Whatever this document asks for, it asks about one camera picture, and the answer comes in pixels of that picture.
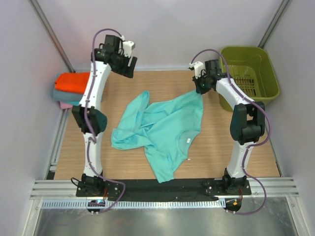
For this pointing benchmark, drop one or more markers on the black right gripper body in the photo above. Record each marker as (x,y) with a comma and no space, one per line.
(201,87)

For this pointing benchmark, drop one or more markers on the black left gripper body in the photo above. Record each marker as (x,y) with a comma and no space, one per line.
(128,68)

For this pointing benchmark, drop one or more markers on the teal t shirt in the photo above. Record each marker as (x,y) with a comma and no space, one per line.
(165,130)

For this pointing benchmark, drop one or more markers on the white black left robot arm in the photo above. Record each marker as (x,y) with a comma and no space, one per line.
(89,117)

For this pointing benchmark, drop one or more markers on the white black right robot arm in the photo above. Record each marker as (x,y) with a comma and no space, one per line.
(247,122)

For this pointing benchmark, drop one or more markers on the orange folded t shirt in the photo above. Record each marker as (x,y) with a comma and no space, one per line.
(72,82)

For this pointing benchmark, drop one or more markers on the green plastic basket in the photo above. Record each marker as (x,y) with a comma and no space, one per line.
(252,71)

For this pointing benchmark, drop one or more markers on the grey folded t shirt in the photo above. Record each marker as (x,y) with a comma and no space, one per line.
(63,96)

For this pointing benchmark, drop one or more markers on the pink folded t shirt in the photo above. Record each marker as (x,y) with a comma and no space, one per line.
(64,106)

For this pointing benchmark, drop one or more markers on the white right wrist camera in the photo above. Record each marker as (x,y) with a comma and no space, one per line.
(198,68)

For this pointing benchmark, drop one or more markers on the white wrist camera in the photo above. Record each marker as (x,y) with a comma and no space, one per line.
(198,68)
(127,47)

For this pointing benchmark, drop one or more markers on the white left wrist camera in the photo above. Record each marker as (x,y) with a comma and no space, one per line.
(127,47)

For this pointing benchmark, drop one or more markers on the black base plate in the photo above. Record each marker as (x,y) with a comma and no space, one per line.
(149,190)

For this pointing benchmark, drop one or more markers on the white slotted cable duct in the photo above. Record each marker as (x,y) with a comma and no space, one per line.
(98,204)

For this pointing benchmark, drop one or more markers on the aluminium frame rail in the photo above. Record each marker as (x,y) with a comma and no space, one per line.
(266,186)

